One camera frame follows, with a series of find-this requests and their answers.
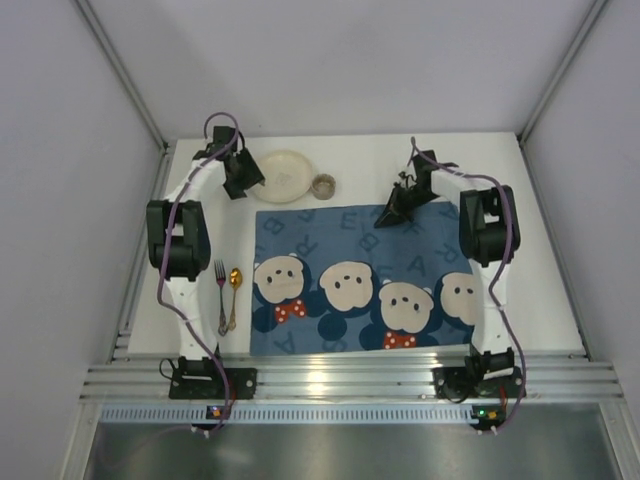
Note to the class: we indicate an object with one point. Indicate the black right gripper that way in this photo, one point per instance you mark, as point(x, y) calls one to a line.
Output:
point(406, 198)

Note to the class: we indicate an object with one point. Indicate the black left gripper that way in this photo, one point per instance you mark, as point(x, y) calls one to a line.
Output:
point(240, 176)

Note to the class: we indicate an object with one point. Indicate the cream round plate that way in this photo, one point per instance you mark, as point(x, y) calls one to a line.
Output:
point(287, 176)

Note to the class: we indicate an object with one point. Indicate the blue bear print cloth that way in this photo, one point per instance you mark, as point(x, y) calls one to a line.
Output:
point(328, 281)

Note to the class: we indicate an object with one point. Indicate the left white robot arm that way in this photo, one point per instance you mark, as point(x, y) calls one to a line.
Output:
point(179, 245)

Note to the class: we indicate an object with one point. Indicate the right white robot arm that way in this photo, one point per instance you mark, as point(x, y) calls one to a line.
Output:
point(489, 237)

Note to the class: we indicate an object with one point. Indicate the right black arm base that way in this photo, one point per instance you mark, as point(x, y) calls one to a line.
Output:
point(475, 382)

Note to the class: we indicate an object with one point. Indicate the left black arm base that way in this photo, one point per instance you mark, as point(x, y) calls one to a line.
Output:
point(202, 380)

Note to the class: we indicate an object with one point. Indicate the gold spoon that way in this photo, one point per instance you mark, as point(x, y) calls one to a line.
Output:
point(235, 281)

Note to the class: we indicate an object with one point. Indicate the aluminium mounting rail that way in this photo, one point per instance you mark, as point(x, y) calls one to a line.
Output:
point(399, 376)

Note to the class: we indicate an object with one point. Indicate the left aluminium frame post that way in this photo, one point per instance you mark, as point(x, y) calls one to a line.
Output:
point(98, 32)

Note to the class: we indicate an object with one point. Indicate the aluminium frame post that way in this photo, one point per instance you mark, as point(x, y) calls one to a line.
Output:
point(98, 32)
point(585, 28)

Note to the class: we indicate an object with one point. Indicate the right aluminium frame post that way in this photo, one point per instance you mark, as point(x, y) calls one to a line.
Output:
point(585, 28)

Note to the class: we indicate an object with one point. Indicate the perforated grey cable tray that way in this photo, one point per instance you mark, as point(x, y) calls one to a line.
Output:
point(279, 414)

